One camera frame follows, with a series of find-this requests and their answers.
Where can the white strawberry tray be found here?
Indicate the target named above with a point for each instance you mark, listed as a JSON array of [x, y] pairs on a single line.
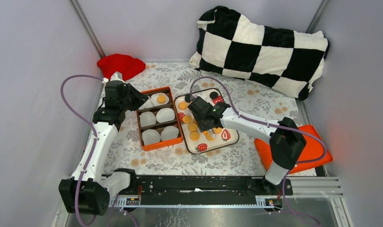
[[197, 141]]

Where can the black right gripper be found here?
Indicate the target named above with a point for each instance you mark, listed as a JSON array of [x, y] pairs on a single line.
[[203, 127]]

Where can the black white checkered pillow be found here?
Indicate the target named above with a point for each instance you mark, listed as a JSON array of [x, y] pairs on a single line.
[[281, 59]]

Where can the black round cookie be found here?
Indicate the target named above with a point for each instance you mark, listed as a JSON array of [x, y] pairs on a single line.
[[213, 95]]

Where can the orange fish cookie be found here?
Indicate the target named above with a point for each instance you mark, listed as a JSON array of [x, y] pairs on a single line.
[[207, 135]]

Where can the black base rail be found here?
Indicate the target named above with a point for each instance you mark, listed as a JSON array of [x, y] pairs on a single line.
[[194, 190]]

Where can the round orange cookie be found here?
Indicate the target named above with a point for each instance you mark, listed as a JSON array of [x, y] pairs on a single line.
[[194, 136], [161, 99], [217, 130], [192, 127], [187, 119], [183, 105]]

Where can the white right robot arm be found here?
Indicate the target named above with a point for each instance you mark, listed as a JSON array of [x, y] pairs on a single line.
[[286, 142]]

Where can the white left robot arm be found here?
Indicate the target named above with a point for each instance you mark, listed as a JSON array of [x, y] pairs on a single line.
[[85, 192]]

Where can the orange cookie tin box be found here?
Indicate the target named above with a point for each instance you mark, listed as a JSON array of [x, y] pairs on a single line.
[[160, 126]]

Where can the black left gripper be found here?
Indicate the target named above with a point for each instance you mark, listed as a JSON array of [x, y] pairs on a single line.
[[140, 99]]

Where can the red knit hat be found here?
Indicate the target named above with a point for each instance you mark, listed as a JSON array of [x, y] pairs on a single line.
[[128, 66]]

